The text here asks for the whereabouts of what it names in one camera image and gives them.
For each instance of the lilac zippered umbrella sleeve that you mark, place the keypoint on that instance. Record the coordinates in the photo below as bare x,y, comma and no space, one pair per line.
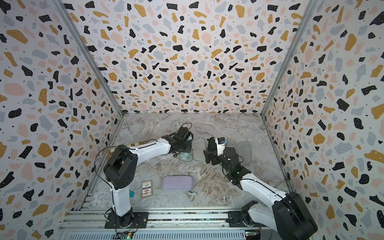
177,183

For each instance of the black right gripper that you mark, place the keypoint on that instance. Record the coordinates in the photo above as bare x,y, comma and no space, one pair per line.
210,155

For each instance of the black umbrella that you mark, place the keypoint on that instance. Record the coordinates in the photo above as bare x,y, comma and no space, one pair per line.
212,146

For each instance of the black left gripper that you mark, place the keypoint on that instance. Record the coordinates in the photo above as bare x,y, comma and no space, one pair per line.
189,144

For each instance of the mint green umbrella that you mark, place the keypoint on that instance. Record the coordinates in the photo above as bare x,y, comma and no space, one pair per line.
185,157

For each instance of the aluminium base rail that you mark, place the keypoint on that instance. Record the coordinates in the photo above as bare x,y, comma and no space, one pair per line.
186,223

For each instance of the aluminium corner post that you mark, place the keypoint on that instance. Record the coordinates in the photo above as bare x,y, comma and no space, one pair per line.
291,52
64,15

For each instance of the aluminium corner post right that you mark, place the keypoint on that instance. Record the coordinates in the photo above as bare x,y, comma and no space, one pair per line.
291,52

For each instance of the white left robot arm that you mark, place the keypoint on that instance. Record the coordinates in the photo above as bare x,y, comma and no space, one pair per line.
121,167

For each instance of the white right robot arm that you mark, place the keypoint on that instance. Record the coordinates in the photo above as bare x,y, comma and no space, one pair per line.
285,213

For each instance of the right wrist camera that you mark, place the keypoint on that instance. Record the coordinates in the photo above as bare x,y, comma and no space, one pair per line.
221,145

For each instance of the wooden chessboard box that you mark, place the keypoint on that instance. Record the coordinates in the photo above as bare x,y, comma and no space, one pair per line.
132,145

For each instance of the playing card box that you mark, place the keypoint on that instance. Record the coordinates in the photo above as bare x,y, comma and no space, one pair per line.
147,189

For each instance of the aluminium corner post left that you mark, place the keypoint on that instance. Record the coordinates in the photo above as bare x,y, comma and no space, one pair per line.
64,15

